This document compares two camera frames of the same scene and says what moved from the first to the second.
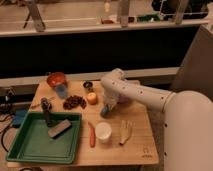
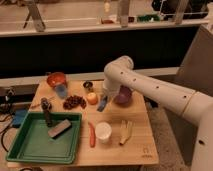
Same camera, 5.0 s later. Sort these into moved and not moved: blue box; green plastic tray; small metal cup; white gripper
Moved: white gripper
Not moved: green plastic tray; blue box; small metal cup
